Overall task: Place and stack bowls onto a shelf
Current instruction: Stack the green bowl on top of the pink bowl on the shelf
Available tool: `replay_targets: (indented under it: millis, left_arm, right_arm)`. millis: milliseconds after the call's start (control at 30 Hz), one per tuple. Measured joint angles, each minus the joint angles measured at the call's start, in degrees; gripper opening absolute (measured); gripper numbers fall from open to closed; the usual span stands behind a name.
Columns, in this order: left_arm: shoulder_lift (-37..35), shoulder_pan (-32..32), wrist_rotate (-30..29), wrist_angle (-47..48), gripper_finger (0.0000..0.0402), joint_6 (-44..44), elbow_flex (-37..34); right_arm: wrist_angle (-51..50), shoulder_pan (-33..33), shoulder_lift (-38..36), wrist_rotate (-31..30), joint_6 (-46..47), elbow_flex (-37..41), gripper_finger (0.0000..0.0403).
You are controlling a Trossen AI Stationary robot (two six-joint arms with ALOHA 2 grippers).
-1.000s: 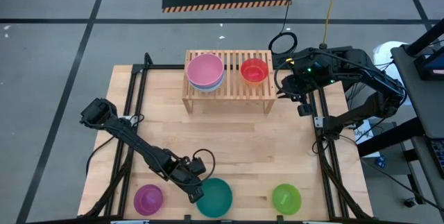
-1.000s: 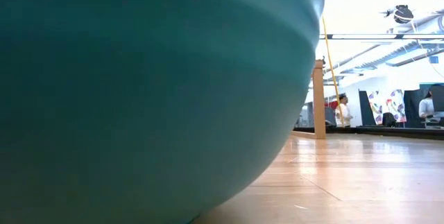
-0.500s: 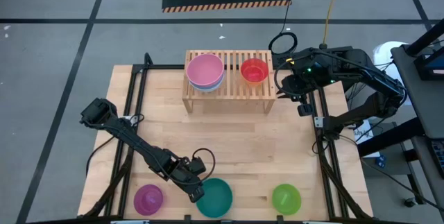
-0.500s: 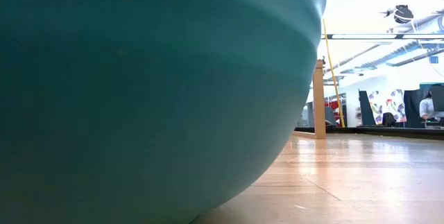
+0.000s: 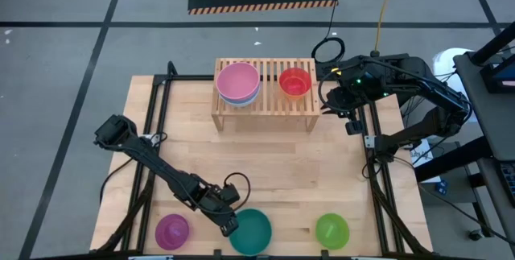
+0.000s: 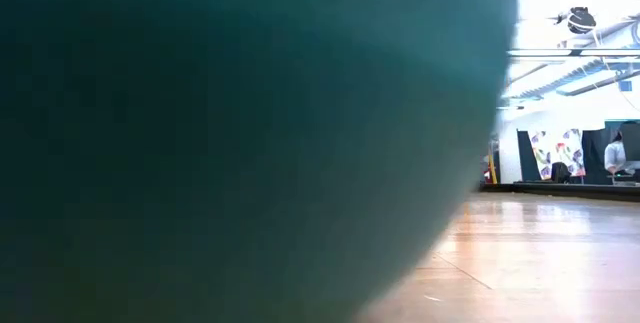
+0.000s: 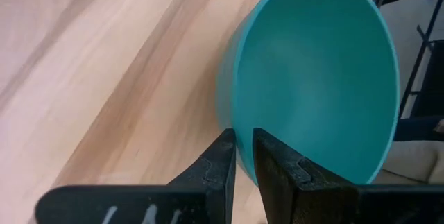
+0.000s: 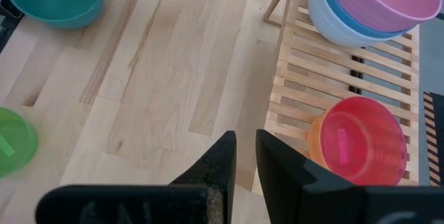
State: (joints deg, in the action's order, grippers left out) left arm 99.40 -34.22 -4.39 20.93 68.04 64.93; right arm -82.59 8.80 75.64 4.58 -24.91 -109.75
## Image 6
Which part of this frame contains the teal bowl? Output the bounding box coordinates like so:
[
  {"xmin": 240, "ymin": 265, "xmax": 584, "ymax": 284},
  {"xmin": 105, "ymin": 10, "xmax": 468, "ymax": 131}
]
[{"xmin": 0, "ymin": 0, "xmax": 526, "ymax": 323}]

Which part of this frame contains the black partition panel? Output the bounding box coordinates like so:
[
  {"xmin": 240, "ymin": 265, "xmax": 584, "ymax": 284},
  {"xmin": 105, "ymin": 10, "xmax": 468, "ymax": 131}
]
[
  {"xmin": 582, "ymin": 122, "xmax": 640, "ymax": 184},
  {"xmin": 517, "ymin": 130, "xmax": 542, "ymax": 183}
]

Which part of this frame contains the floral patterned cloth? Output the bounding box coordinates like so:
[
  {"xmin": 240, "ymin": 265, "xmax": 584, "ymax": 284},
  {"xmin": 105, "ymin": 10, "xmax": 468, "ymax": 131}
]
[{"xmin": 529, "ymin": 128, "xmax": 587, "ymax": 179}]

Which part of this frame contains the black backpack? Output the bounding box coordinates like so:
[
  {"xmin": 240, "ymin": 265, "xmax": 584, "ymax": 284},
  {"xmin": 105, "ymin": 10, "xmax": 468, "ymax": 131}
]
[{"xmin": 549, "ymin": 161, "xmax": 572, "ymax": 184}]

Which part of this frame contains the person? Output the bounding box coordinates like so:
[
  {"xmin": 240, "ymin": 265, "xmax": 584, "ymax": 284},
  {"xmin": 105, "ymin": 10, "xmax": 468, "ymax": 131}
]
[{"xmin": 603, "ymin": 132, "xmax": 634, "ymax": 177}]

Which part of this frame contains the black ceiling cable reel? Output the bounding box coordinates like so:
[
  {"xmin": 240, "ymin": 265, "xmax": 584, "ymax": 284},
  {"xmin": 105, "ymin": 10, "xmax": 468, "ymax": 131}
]
[{"xmin": 554, "ymin": 5, "xmax": 598, "ymax": 35}]

